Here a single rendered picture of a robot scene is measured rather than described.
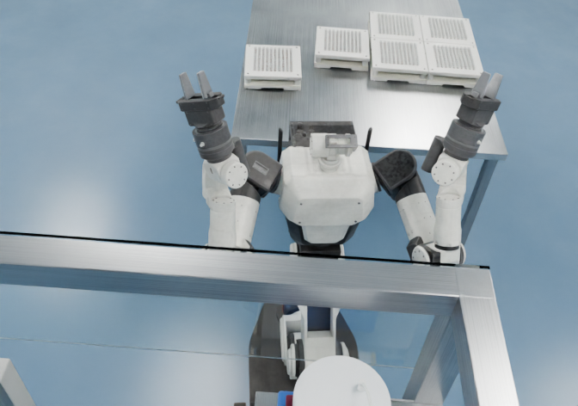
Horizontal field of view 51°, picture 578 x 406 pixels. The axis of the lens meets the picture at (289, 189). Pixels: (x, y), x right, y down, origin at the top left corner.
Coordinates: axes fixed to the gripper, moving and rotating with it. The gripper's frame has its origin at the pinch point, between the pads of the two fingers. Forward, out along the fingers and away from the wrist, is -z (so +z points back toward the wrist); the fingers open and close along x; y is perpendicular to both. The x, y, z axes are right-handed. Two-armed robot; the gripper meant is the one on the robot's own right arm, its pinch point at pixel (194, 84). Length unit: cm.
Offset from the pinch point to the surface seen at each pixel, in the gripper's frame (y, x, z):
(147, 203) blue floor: -93, -141, 99
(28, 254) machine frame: 59, 7, 5
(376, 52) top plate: -142, -16, 43
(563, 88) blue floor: -324, 38, 141
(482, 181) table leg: -117, 32, 94
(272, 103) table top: -95, -46, 46
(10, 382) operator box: 55, -37, 51
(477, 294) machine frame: 31, 69, 27
